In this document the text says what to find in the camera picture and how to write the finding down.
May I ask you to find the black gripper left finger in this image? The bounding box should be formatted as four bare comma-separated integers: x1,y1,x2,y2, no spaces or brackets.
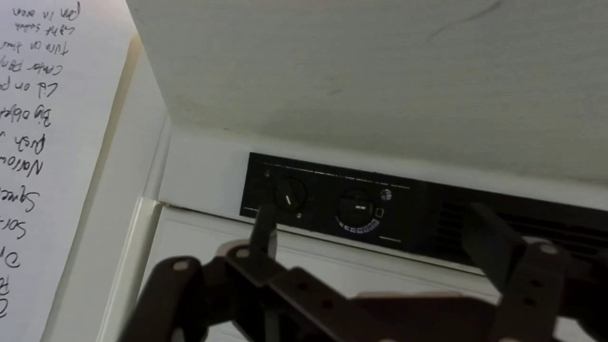
116,201,382,342

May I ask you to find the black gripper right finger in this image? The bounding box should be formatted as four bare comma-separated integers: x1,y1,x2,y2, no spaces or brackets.
464,201,608,342

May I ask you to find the black rotary light knob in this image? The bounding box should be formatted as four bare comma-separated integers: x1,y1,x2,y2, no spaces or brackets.
272,178,310,216

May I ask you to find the white panelled cabinet door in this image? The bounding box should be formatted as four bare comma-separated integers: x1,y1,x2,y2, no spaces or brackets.
101,195,502,342

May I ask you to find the black hood control panel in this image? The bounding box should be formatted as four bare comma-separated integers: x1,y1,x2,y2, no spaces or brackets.
238,149,608,265

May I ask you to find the black rotary fan knob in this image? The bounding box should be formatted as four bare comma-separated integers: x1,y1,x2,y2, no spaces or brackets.
333,187,384,237

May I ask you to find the white range hood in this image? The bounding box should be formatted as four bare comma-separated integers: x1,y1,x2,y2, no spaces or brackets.
125,0,608,299

